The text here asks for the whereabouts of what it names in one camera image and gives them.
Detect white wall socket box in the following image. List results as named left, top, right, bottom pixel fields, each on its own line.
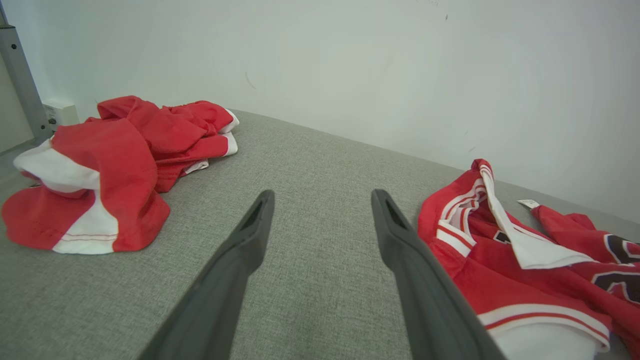
left=42, top=98, right=81, bottom=132

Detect red white basketball jersey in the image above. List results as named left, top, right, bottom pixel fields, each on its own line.
left=417, top=159, right=640, bottom=360

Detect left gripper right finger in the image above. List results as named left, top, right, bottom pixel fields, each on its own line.
left=370, top=188, right=508, bottom=360

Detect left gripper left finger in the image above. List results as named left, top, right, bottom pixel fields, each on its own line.
left=137, top=189, right=276, bottom=360

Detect red white shorts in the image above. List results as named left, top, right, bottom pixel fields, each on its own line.
left=1, top=95, right=240, bottom=256

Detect grey metal post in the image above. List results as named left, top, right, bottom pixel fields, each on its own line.
left=0, top=0, right=53, bottom=146

